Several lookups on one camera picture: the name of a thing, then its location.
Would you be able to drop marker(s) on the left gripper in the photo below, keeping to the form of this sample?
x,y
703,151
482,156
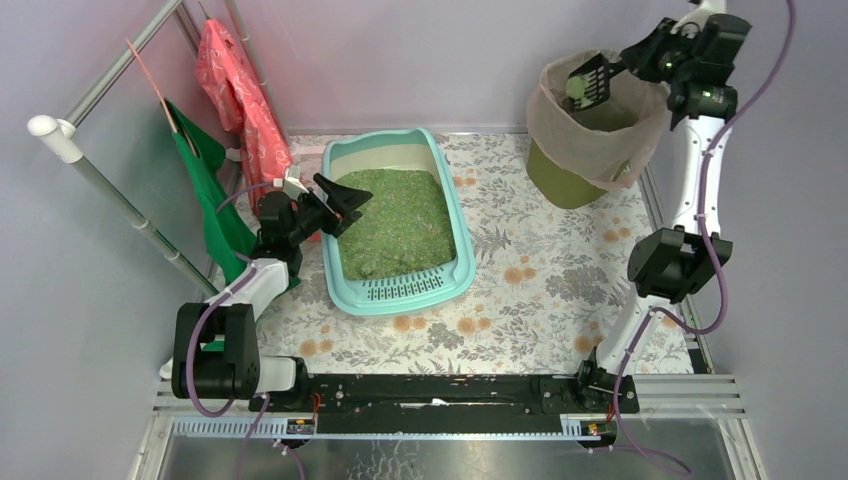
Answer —
x,y
325,206

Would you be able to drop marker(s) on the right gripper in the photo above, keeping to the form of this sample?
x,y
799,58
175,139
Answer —
x,y
635,52

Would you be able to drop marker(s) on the black litter scoop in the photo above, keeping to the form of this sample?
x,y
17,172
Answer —
x,y
590,84

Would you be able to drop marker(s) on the teal litter box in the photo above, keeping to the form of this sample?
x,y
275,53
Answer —
x,y
411,149

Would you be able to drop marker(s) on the bin with plastic liner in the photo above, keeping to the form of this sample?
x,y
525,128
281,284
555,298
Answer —
x,y
603,148

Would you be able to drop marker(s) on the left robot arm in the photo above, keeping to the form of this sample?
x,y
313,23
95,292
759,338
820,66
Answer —
x,y
216,353

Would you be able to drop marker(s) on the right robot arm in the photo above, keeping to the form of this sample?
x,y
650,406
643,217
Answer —
x,y
679,258

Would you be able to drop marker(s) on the green cat litter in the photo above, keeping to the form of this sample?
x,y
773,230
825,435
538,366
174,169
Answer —
x,y
405,227

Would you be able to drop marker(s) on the pink patterned cloth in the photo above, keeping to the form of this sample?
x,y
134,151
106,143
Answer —
x,y
227,78

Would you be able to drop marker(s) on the green cloth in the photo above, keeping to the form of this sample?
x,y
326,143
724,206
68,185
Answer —
x,y
254,274

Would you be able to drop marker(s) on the floral mat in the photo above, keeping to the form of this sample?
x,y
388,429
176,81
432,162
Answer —
x,y
549,284

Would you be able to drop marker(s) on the white capped metal pole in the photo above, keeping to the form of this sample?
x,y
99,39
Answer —
x,y
57,135

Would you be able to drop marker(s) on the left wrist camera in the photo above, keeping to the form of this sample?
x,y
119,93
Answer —
x,y
295,180

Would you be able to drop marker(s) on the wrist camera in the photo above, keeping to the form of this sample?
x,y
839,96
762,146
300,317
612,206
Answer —
x,y
695,19
295,180

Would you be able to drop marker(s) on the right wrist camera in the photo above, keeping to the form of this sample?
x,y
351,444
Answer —
x,y
695,19

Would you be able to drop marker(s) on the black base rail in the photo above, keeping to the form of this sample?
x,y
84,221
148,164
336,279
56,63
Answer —
x,y
442,404

